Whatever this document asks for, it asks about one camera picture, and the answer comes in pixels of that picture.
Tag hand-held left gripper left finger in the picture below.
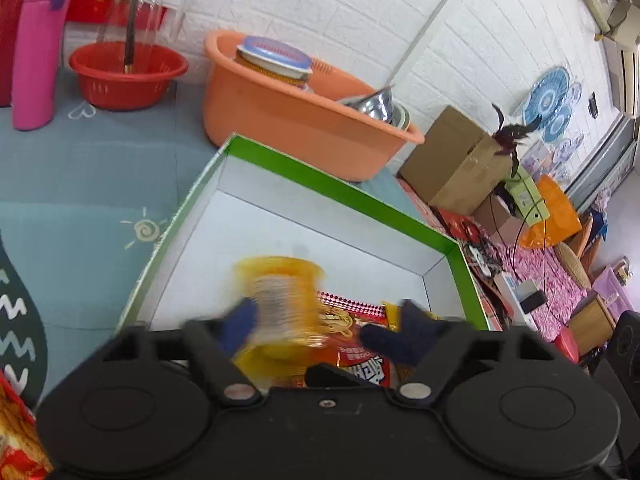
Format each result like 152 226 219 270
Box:
102 297 263 407

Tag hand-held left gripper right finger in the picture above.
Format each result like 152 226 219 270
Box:
360 300 556 407

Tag yellow snack packet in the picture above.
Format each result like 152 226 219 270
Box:
232 256 328 378

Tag red noodle-print snack packet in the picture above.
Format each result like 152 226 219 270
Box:
300 292 416 390

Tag green cardboard box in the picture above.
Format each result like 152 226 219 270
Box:
116 132 503 346

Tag orange red snack packet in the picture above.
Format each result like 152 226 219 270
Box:
0 370 53 480

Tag white power strip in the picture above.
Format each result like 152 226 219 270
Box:
492 270 521 306

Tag red envelopes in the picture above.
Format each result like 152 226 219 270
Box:
440 210 481 242

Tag black charger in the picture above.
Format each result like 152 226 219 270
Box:
517 280 548 311

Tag pink floral cloth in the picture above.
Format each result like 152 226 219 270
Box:
500 240 588 343

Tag small cardboard box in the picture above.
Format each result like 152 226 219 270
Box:
472 195 526 247

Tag red stool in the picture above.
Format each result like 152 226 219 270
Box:
552 327 581 363

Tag large cardboard box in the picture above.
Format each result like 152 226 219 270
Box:
400 105 516 216

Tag woven round cushion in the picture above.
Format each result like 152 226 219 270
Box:
552 242 588 286

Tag green shoe box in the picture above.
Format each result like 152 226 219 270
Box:
504 167 551 226

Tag wooden stool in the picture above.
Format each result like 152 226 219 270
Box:
570 295 616 353

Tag orange bag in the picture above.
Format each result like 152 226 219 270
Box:
517 175 583 250

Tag orange plastic basin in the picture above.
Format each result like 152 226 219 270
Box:
202 30 426 183

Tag purple box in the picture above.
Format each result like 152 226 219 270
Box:
592 265 636 316

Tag steel bowl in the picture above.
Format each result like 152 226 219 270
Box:
336 85 397 122
386 102 412 130

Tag black speaker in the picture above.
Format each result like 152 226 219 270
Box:
610 310 640 381

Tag dark purple plant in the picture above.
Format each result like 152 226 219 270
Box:
487 102 538 177

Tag round tin blue lid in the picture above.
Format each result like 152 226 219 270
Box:
235 36 313 92

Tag red plastic basket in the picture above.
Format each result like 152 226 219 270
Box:
69 41 189 111

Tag medium blue paper fan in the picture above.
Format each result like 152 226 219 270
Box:
542 105 573 143

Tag large blue paper fan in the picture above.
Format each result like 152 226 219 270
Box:
522 66 571 128

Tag dark long stirrer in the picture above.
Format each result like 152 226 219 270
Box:
123 0 139 74

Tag glass pitcher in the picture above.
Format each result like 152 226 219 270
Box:
97 0 193 73

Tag pink bottle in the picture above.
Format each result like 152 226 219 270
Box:
12 0 77 132

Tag white air conditioner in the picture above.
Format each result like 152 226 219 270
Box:
600 0 640 121

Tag red thermos jug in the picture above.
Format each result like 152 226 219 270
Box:
0 0 36 108

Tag white wall conduit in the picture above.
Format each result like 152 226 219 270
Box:
385 0 478 92

